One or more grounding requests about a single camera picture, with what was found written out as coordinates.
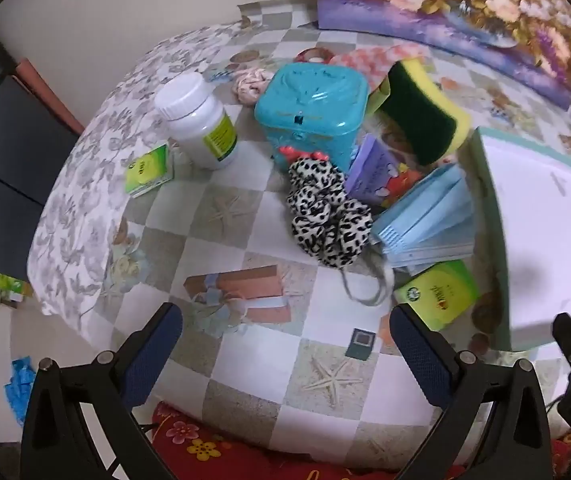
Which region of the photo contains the red floral cushion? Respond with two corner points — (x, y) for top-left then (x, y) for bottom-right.
(138, 400), (571, 480)

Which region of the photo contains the grey string hair tie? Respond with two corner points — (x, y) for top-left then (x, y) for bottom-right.
(335, 250), (396, 307)

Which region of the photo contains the dark cabinet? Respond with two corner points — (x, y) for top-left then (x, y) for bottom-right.
(0, 25), (84, 283)

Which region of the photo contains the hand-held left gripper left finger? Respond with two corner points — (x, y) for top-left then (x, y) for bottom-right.
(20, 301), (184, 480)

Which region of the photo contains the small dark green card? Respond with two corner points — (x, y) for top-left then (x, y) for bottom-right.
(345, 328), (377, 361)

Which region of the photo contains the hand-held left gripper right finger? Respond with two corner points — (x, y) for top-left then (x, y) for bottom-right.
(388, 304), (552, 480)

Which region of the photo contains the yellow and green sponge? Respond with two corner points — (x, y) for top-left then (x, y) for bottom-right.
(375, 58), (472, 166)

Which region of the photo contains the leopard print scrunchie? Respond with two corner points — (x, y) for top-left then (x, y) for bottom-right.
(285, 156), (375, 267)

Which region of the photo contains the red tape roll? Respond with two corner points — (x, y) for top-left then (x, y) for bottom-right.
(295, 47), (335, 64)

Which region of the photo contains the blue plastic bag on floor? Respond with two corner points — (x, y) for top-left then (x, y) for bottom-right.
(4, 355), (36, 426)

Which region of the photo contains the purple cartoon card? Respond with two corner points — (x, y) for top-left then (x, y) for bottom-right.
(344, 133), (423, 208)

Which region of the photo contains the green tissue packet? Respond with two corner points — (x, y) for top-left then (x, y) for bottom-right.
(394, 260), (481, 332)
(124, 144), (174, 199)

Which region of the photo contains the grey floral tablecloth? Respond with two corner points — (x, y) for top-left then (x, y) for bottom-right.
(26, 22), (246, 318)

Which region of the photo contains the teal plastic box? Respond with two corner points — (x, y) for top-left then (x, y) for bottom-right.
(254, 63), (370, 173)

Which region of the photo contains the stack of blue face masks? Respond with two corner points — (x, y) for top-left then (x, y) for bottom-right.
(369, 162), (476, 268)

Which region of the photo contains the checkered printed table cover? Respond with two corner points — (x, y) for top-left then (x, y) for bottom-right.
(80, 2), (571, 473)

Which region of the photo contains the red beaded hair tie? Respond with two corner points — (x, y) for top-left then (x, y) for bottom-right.
(278, 146), (327, 162)

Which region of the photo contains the floral painting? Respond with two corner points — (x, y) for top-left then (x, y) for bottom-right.
(315, 0), (571, 111)

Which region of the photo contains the pink knotted fabric scrunchie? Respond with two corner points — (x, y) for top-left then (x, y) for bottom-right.
(230, 67), (277, 107)

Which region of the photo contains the white tray with teal rim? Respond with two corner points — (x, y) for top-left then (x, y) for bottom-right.
(468, 126), (571, 352)

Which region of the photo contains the pink checkered cloth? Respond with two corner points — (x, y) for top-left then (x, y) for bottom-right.
(328, 44), (433, 93)

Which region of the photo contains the white pill bottle green label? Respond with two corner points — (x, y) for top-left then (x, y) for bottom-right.
(154, 71), (240, 170)

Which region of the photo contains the brown wooden door frame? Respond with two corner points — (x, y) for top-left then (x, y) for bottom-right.
(13, 58), (86, 136)

